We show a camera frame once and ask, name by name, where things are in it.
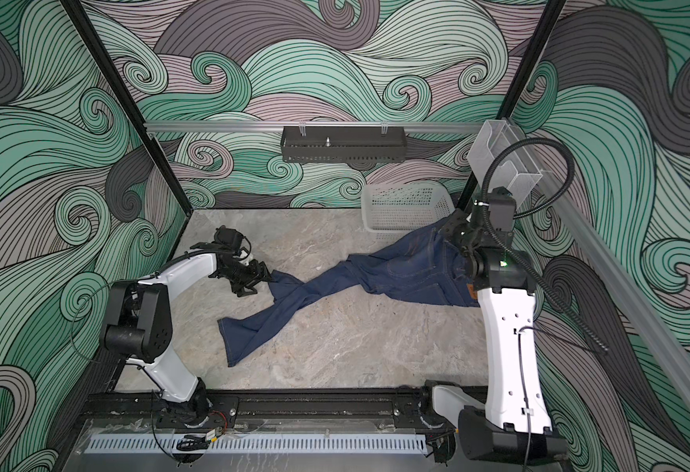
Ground white perforated plastic basket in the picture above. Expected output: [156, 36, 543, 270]
[361, 181, 455, 235]

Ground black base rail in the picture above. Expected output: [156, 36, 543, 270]
[81, 385, 451, 432]

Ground aluminium back wall rail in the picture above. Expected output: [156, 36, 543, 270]
[144, 120, 482, 135]

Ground black corner frame post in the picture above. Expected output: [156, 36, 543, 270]
[458, 0, 567, 210]
[60, 0, 193, 218]

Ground aluminium right wall rail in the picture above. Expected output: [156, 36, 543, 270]
[509, 120, 690, 455]

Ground dark blue denim trousers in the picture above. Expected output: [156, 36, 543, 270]
[218, 218, 480, 368]

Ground black corner frame post left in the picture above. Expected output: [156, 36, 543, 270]
[60, 0, 193, 218]

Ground black perforated wall tray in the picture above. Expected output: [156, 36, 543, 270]
[280, 127, 408, 165]

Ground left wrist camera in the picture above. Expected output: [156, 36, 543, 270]
[213, 225, 252, 260]

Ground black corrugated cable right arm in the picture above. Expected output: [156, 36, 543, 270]
[479, 136, 610, 355]

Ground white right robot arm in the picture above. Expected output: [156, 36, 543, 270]
[429, 187, 567, 469]

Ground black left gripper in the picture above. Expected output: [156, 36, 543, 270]
[220, 260, 276, 297]

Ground black corner frame post right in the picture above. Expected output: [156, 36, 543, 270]
[458, 0, 567, 210]

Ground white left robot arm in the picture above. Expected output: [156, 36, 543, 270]
[100, 245, 271, 424]

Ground aluminium wall rail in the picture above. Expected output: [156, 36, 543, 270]
[144, 120, 482, 135]
[509, 120, 690, 455]

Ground white slotted cable duct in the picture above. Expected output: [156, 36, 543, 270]
[83, 433, 427, 454]

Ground clear plastic wall bin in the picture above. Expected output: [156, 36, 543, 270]
[467, 120, 543, 210]

